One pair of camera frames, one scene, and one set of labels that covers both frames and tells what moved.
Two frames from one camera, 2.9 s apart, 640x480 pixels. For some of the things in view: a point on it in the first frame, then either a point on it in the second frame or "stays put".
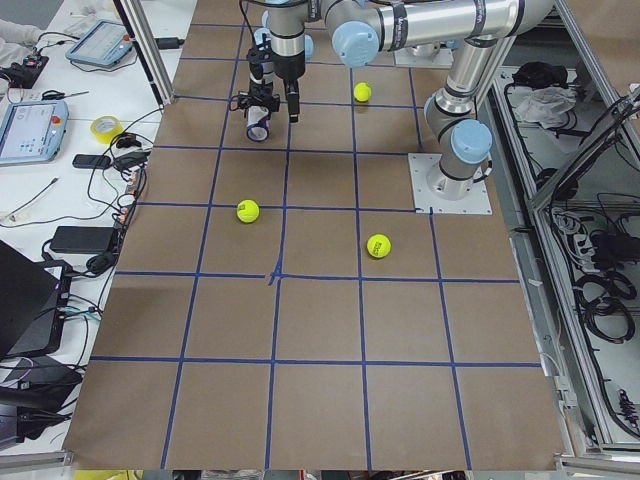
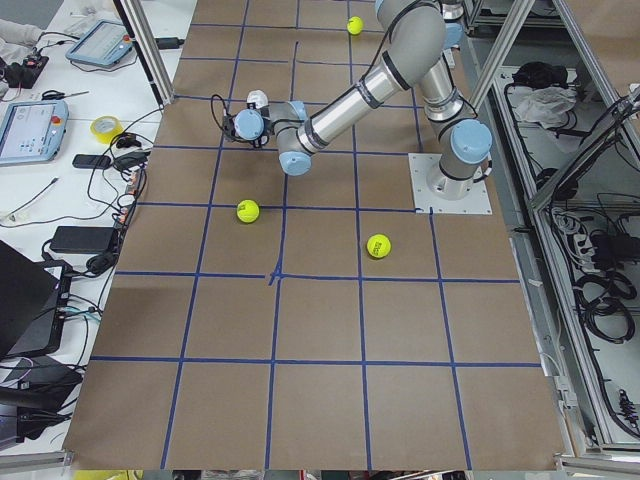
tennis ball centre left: [248, 211] stays put
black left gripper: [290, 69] → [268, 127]
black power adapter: [79, 239] stays put
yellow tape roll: [106, 128] stays put
